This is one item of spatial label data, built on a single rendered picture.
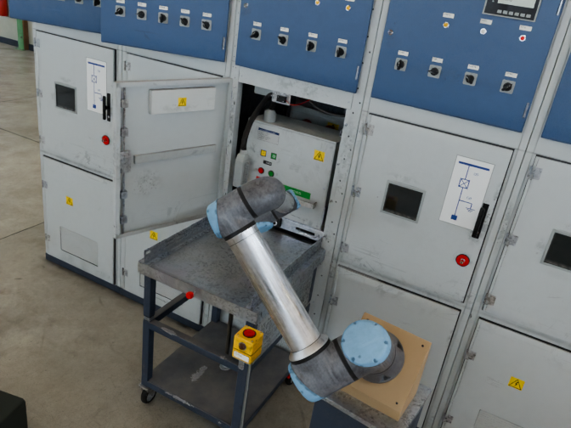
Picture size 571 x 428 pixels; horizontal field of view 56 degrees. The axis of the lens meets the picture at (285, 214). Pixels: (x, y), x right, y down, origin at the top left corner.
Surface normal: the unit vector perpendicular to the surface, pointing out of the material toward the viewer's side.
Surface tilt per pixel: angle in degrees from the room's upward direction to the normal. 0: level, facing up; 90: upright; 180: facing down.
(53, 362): 0
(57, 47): 90
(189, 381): 0
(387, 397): 47
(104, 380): 0
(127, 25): 90
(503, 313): 90
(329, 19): 90
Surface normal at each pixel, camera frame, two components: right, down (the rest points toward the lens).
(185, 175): 0.68, 0.39
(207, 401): 0.14, -0.90
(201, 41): -0.15, 0.40
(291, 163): -0.47, 0.31
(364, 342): -0.23, -0.44
